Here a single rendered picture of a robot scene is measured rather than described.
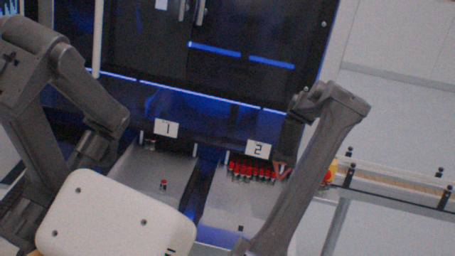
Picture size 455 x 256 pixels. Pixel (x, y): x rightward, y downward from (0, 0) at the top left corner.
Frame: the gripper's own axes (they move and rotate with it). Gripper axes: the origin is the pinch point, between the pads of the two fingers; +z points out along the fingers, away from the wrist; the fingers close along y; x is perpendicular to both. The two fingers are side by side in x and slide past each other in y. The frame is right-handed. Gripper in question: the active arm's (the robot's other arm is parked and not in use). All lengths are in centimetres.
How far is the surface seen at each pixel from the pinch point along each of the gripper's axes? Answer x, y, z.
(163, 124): 43, 27, 6
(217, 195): 18.2, 12.5, 21.0
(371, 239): -75, 134, 112
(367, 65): -104, 486, 110
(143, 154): 50, 27, 21
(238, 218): 9.3, 0.5, 19.1
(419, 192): -55, 40, 17
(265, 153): 5.1, 26.9, 8.3
